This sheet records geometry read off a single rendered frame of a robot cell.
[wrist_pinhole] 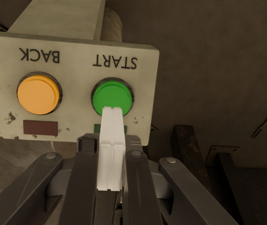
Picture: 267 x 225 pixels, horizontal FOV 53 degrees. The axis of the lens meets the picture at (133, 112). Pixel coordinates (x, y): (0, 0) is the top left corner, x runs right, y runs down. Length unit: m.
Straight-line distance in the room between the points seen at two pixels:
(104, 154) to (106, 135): 0.01
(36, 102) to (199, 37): 0.73
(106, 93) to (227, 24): 0.72
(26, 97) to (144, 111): 0.12
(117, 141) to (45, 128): 0.16
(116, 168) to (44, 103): 0.15
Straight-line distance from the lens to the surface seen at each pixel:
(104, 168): 0.16
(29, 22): 0.37
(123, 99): 0.28
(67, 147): 0.46
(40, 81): 0.28
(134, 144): 0.17
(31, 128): 0.31
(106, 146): 0.15
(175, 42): 0.93
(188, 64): 0.98
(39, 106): 0.29
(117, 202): 1.42
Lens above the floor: 0.83
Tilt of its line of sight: 51 degrees down
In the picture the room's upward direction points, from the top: 177 degrees clockwise
